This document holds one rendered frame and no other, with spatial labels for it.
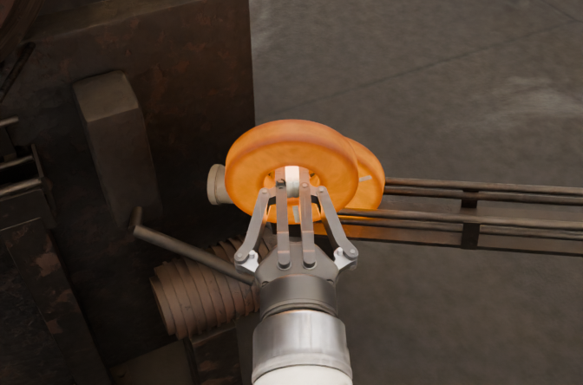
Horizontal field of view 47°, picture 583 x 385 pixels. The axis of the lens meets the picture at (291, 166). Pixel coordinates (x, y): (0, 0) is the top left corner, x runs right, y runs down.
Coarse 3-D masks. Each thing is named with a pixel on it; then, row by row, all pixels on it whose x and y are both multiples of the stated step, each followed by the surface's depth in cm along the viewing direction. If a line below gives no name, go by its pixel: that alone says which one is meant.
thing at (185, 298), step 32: (224, 256) 106; (160, 288) 104; (192, 288) 103; (224, 288) 104; (256, 288) 106; (192, 320) 103; (224, 320) 107; (192, 352) 113; (224, 352) 116; (224, 384) 124
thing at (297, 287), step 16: (272, 256) 68; (320, 256) 68; (256, 272) 67; (272, 272) 66; (288, 272) 66; (304, 272) 66; (320, 272) 66; (336, 272) 66; (272, 288) 63; (288, 288) 62; (304, 288) 62; (320, 288) 63; (272, 304) 62; (288, 304) 61; (304, 304) 61; (320, 304) 62; (336, 304) 64
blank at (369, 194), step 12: (360, 144) 89; (360, 156) 88; (372, 156) 90; (360, 168) 88; (372, 168) 89; (360, 180) 90; (372, 180) 90; (384, 180) 93; (360, 192) 92; (372, 192) 91; (348, 204) 94; (360, 204) 94; (372, 204) 93; (348, 216) 96
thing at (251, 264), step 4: (252, 252) 68; (252, 256) 68; (256, 256) 68; (248, 260) 68; (252, 260) 68; (256, 260) 68; (236, 264) 68; (240, 264) 68; (244, 264) 68; (248, 264) 68; (252, 264) 68; (256, 264) 68; (240, 268) 68; (244, 268) 68; (248, 268) 67; (252, 268) 67; (248, 272) 68; (252, 272) 67
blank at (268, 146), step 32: (256, 128) 74; (288, 128) 72; (320, 128) 73; (256, 160) 74; (288, 160) 74; (320, 160) 74; (352, 160) 75; (256, 192) 78; (352, 192) 78; (288, 224) 83
